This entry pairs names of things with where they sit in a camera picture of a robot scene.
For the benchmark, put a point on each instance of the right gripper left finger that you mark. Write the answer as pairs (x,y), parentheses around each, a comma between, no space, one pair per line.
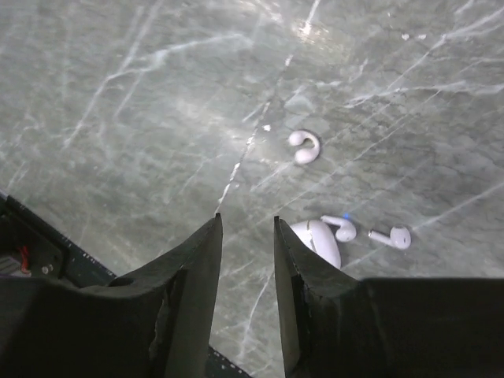
(153,322)

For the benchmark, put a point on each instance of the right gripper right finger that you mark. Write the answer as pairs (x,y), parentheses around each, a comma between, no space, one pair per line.
(332,325)

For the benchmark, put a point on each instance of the white square charging case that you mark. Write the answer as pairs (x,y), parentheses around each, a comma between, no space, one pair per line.
(320,238)

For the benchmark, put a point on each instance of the white stem earbud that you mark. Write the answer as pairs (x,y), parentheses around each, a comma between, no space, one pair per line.
(346,231)
(399,237)

